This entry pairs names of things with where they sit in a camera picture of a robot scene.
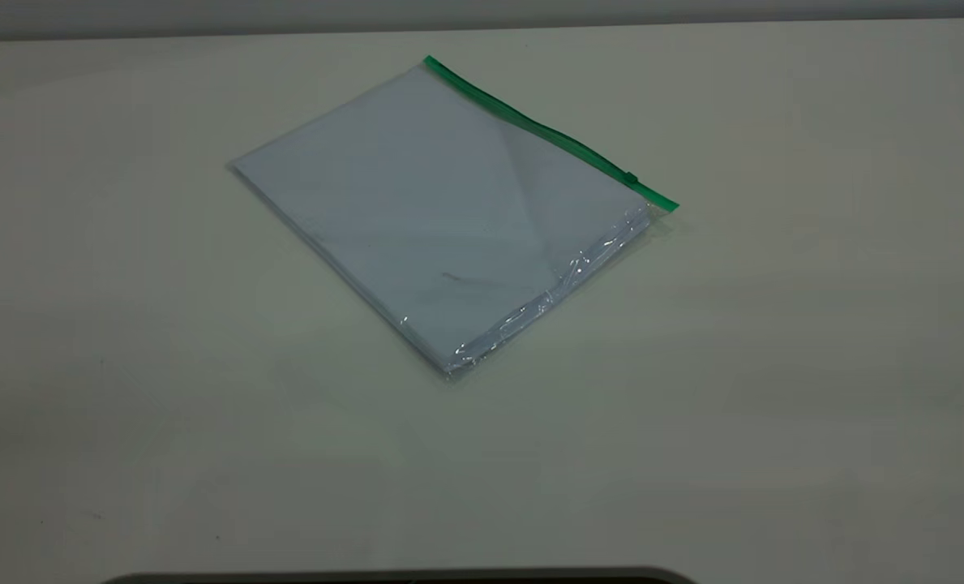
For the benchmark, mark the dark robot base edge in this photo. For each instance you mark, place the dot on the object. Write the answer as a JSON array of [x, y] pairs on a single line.
[[400, 578]]

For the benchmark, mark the clear plastic zip bag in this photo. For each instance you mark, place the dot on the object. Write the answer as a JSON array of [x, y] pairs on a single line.
[[522, 122]]

